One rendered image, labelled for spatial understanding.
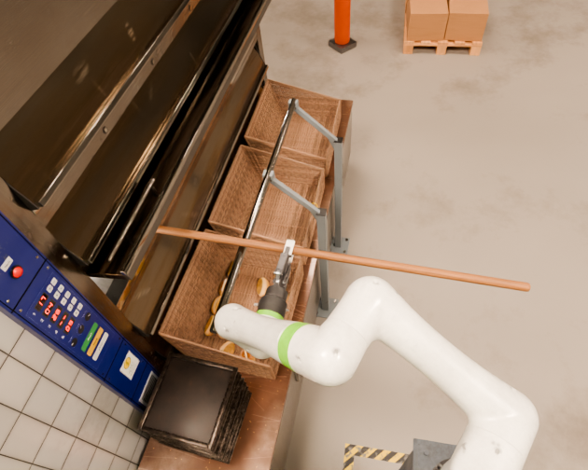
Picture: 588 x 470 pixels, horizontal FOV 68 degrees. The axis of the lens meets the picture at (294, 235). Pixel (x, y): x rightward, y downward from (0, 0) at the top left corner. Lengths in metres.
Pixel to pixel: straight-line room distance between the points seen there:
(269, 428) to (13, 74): 1.51
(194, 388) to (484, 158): 2.80
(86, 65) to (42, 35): 0.18
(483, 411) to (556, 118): 3.39
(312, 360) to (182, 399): 0.86
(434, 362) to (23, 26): 1.20
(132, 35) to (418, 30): 3.42
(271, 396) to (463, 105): 3.03
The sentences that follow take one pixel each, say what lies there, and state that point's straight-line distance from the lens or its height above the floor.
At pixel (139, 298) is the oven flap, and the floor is 1.04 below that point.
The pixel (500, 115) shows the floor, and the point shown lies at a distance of 4.15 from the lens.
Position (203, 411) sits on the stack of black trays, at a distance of 1.70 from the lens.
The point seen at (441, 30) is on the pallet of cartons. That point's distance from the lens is 4.68.
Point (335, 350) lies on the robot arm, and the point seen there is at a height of 1.60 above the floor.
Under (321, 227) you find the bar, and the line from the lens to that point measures 2.03.
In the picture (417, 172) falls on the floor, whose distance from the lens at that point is 3.50.
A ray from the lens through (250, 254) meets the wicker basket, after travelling 2.18.
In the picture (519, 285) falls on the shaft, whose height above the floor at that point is 1.20.
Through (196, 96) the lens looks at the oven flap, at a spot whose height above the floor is 1.40.
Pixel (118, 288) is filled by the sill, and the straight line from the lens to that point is 1.68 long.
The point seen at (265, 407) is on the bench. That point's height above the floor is 0.58.
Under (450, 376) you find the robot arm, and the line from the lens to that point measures 1.08.
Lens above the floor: 2.49
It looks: 54 degrees down
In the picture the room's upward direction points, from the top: 8 degrees counter-clockwise
